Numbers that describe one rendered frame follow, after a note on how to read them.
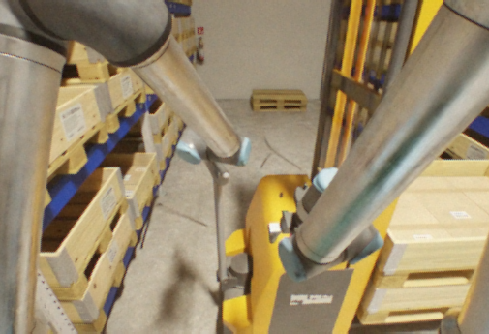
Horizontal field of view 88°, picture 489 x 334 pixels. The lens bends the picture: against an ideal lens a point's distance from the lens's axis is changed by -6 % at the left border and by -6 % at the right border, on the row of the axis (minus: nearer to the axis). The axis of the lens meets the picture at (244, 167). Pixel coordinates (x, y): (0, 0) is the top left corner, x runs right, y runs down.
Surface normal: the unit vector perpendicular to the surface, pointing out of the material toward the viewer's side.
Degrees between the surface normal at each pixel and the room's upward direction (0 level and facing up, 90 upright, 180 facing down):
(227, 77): 90
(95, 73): 90
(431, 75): 92
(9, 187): 79
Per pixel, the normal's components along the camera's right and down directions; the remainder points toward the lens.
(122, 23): 0.40, 0.55
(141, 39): 0.56, 0.65
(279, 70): 0.04, 0.50
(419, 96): -0.85, 0.29
